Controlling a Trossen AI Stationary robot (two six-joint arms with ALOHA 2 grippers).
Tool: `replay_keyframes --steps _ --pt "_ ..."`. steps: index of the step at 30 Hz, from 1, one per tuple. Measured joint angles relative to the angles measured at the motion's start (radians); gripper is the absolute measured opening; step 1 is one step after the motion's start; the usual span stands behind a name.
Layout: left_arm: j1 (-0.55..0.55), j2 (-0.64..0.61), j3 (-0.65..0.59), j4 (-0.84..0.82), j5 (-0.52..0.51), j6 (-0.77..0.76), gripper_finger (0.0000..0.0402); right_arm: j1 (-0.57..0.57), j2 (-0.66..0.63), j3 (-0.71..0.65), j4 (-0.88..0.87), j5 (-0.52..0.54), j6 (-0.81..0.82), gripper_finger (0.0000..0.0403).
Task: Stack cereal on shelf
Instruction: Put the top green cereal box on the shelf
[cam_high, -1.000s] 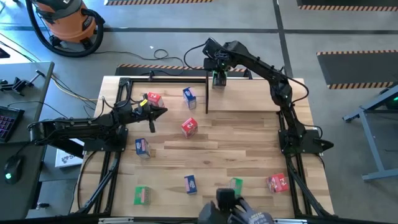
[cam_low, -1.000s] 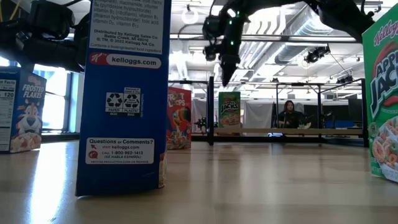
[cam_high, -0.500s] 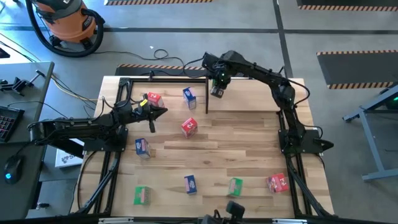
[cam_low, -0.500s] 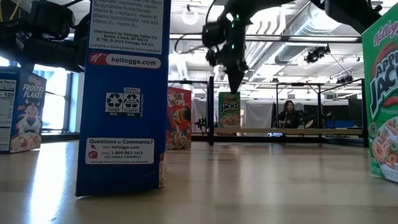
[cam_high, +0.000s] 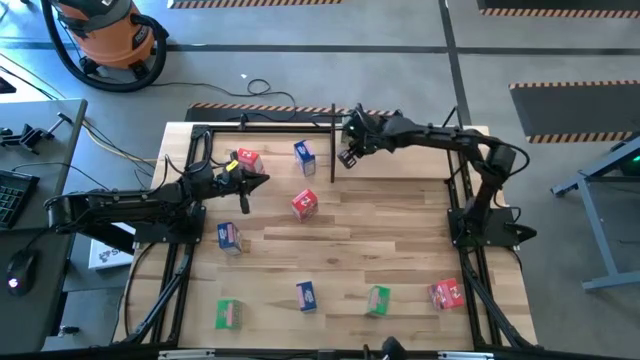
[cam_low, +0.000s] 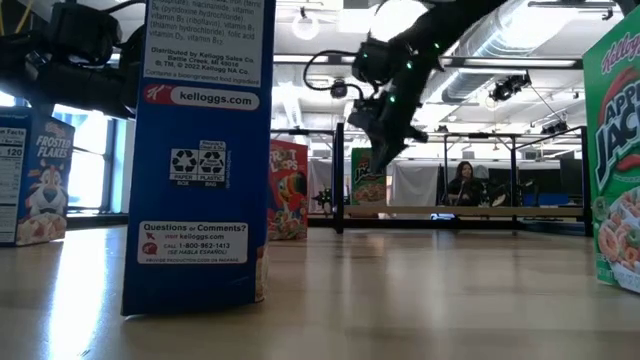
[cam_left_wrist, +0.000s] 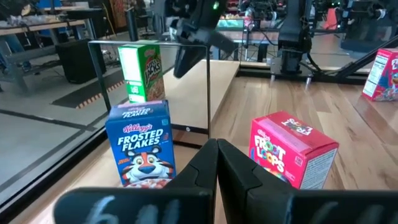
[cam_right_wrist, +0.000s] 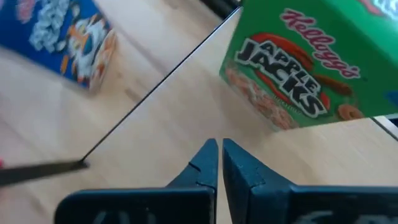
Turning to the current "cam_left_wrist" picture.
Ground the black floor mat striped edge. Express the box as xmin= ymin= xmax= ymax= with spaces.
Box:
xmin=51 ymin=70 xmax=125 ymax=110

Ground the red Froot Loops cereal box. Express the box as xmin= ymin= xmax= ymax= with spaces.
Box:
xmin=361 ymin=47 xmax=398 ymax=103
xmin=248 ymin=110 xmax=340 ymax=190

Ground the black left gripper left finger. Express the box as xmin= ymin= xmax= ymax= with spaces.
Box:
xmin=53 ymin=139 xmax=218 ymax=224

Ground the background workbench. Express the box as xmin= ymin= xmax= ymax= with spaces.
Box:
xmin=216 ymin=17 xmax=280 ymax=63

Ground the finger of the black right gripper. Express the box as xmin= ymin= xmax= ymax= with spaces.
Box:
xmin=208 ymin=30 xmax=239 ymax=53
xmin=173 ymin=45 xmax=208 ymax=78

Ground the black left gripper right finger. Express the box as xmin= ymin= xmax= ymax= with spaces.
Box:
xmin=217 ymin=139 xmax=398 ymax=224

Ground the wooden shelf with black frame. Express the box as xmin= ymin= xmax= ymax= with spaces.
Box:
xmin=88 ymin=39 xmax=241 ymax=149

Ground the black equipment case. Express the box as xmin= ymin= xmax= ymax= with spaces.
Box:
xmin=55 ymin=39 xmax=106 ymax=85

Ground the blue Frosted Flakes cereal box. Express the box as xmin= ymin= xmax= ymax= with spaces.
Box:
xmin=104 ymin=99 xmax=177 ymax=190

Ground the background robot station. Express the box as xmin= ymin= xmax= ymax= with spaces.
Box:
xmin=338 ymin=0 xmax=398 ymax=52

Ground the wooden top desk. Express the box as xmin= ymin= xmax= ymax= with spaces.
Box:
xmin=0 ymin=19 xmax=96 ymax=94

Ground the green Apple Jacks cereal box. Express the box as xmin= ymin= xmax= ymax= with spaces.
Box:
xmin=117 ymin=43 xmax=166 ymax=104

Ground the black aluminium rig frame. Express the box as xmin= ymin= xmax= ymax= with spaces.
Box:
xmin=0 ymin=34 xmax=398 ymax=223

